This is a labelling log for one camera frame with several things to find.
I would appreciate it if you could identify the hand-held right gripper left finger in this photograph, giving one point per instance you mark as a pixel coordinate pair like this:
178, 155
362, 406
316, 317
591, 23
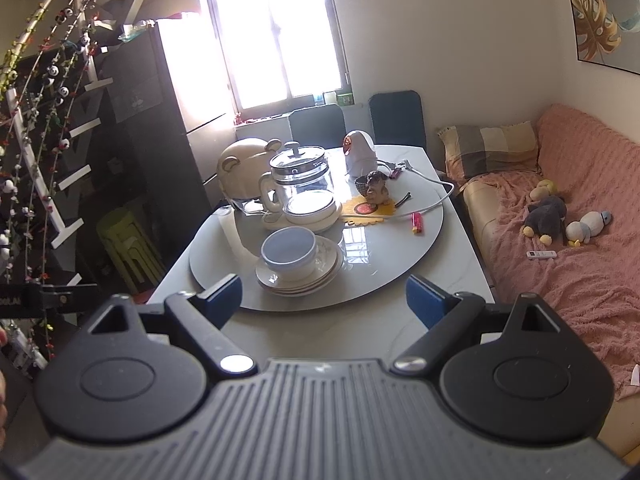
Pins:
220, 300

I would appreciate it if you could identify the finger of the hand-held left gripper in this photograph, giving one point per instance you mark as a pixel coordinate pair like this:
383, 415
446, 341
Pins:
70, 296

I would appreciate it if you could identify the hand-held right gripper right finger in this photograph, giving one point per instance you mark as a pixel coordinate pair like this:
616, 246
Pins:
425, 302

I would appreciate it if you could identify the white leaf pattern plate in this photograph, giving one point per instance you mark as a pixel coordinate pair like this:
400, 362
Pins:
300, 292
328, 255

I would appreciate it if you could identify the translucent plastic bowl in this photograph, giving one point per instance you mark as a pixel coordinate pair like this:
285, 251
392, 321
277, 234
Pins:
287, 247

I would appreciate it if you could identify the white flower pattern plate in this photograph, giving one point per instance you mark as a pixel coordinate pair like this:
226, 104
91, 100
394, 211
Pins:
324, 284

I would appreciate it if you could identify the grey round turntable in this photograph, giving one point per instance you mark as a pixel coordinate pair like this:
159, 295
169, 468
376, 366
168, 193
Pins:
375, 260

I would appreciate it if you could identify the stack of green stools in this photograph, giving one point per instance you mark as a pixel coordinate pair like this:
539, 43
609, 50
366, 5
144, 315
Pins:
125, 245

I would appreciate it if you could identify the red lighter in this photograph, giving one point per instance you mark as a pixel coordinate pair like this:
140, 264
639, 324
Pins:
417, 223

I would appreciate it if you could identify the dark hair clip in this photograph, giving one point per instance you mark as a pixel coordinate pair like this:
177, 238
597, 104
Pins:
403, 200

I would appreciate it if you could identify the white remote control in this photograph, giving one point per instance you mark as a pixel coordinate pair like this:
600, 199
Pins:
541, 254

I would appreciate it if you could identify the brown figurine ornament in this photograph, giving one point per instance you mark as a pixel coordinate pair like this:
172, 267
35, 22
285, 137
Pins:
374, 187

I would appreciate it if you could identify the cream kettle base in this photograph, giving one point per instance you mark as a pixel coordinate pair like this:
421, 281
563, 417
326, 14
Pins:
320, 220

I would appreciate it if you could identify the dark grey plush toy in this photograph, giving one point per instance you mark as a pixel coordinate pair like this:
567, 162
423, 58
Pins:
547, 220

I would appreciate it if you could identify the glass kettle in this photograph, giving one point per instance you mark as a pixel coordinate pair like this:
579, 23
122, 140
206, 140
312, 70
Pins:
305, 175

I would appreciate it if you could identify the white egg shaped device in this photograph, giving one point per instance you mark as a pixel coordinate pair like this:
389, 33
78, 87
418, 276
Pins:
361, 155

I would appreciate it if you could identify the yellow plush toy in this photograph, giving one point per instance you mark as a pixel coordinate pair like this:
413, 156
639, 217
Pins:
544, 190

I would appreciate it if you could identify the pink blanket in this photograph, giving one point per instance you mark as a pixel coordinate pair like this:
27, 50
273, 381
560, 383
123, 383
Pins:
590, 300

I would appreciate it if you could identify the checked pillow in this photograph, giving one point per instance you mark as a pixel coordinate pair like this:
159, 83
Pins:
490, 150

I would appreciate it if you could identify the white blue penguin plush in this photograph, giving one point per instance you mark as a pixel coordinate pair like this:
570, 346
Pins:
587, 227

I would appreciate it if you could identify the dark cabinet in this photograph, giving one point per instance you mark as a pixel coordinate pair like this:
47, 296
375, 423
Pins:
150, 135

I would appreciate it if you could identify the dark blue chair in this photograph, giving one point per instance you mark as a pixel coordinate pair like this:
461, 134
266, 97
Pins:
317, 125
397, 120

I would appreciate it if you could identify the green box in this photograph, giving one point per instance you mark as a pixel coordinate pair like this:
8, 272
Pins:
345, 99

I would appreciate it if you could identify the flower garland with pandas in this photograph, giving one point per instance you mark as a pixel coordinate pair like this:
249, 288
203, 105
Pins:
52, 72

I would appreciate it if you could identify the white jar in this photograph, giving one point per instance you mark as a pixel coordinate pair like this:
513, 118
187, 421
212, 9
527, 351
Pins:
330, 98

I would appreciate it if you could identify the clear glass dish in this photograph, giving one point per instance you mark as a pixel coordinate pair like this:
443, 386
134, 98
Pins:
135, 32

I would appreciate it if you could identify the window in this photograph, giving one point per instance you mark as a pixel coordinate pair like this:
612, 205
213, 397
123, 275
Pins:
280, 35

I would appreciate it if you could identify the white slatted stair frame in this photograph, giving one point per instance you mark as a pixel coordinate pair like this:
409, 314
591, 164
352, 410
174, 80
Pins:
65, 227

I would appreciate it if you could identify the leaf print wall poster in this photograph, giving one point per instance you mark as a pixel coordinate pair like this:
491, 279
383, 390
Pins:
600, 20

